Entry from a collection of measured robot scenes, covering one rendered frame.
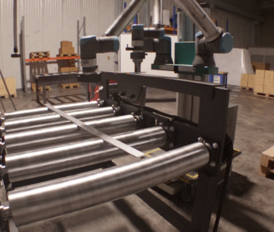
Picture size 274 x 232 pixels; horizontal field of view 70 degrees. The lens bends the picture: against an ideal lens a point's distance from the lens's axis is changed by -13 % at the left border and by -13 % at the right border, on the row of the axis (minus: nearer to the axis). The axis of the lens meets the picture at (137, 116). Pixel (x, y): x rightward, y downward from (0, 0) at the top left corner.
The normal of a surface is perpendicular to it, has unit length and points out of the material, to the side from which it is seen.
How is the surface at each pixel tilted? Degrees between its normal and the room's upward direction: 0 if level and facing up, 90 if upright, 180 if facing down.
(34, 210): 71
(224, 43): 93
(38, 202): 53
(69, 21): 90
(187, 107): 90
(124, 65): 90
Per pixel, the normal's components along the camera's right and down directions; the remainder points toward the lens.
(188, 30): -0.79, 0.15
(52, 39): 0.54, 0.22
